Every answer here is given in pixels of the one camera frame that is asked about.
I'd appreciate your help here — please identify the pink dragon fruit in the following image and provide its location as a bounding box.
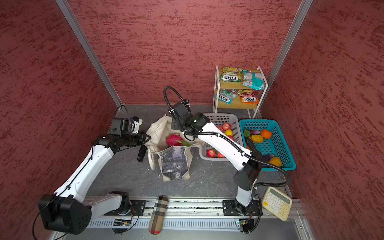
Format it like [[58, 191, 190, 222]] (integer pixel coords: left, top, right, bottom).
[[166, 134, 191, 147]]

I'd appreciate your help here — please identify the cream canvas tote bag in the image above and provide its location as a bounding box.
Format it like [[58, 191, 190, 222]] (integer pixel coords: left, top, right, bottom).
[[145, 115, 205, 182]]

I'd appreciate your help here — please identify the yellow Fox's candy bag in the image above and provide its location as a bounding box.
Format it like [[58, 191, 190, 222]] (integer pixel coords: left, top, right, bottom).
[[220, 67, 244, 83]]

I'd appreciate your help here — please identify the orange Fox's candy bag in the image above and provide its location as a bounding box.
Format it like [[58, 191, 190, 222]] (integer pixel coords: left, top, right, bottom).
[[239, 93, 260, 105]]

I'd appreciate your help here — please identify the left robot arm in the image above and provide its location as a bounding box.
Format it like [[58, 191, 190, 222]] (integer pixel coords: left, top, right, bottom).
[[38, 131, 151, 235]]

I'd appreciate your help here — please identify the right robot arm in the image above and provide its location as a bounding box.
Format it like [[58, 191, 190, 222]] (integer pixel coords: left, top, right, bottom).
[[169, 103, 261, 216]]

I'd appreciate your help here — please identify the green Fox's candy bag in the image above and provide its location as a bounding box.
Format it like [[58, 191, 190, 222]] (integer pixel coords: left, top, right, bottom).
[[216, 89, 239, 106]]

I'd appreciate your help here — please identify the teal snack bag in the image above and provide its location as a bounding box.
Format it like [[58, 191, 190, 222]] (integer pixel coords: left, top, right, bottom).
[[242, 70, 265, 91]]

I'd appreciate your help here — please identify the black remote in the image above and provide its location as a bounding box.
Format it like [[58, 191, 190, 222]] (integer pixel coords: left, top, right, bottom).
[[137, 145, 148, 162]]

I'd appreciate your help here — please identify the red apple top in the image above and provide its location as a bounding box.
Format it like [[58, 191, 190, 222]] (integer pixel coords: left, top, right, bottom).
[[222, 123, 232, 131]]

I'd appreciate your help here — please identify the red apple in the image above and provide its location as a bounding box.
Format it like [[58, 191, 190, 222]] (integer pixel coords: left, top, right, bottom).
[[206, 149, 216, 158], [222, 123, 232, 131]]

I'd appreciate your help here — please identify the red apple front left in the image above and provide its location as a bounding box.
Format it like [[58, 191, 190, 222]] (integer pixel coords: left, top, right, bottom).
[[206, 149, 216, 158]]

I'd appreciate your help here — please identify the white plastic basket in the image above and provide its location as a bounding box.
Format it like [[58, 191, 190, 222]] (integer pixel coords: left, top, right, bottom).
[[198, 113, 251, 170]]

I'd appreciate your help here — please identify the white wooden shelf rack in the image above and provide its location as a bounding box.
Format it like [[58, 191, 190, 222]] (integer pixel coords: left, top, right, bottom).
[[213, 66, 269, 119]]

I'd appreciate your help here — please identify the yellow vegetable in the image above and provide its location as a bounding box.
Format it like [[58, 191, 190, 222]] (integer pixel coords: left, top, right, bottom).
[[251, 135, 264, 144]]

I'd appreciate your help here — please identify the orange pumpkin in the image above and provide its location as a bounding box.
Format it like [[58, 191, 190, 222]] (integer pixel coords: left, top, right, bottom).
[[260, 130, 272, 139]]

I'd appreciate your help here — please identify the plaid pouch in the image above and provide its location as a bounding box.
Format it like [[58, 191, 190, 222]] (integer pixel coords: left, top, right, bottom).
[[149, 196, 169, 235]]

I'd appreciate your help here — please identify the teal plastic basket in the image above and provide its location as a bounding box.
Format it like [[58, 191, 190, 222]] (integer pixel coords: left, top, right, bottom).
[[239, 119, 296, 171]]

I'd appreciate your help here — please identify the yellow bell pepper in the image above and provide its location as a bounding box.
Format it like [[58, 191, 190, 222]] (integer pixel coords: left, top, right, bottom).
[[269, 157, 283, 167]]

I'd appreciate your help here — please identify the cream calculator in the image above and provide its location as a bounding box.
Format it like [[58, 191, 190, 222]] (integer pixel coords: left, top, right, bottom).
[[262, 187, 293, 222]]

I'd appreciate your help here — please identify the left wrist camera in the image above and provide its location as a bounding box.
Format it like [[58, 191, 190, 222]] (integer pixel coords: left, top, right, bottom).
[[108, 117, 143, 136]]

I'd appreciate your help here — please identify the black corrugated cable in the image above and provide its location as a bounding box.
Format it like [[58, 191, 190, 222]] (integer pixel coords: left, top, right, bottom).
[[163, 86, 292, 188]]

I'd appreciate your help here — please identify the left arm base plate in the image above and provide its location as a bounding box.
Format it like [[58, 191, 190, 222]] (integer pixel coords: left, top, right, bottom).
[[105, 200, 147, 217]]

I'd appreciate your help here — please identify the aluminium rail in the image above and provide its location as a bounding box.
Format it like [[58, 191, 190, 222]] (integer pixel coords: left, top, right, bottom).
[[59, 197, 304, 218]]

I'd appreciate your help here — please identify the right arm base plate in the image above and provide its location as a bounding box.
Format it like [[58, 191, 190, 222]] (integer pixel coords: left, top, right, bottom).
[[222, 200, 264, 217]]

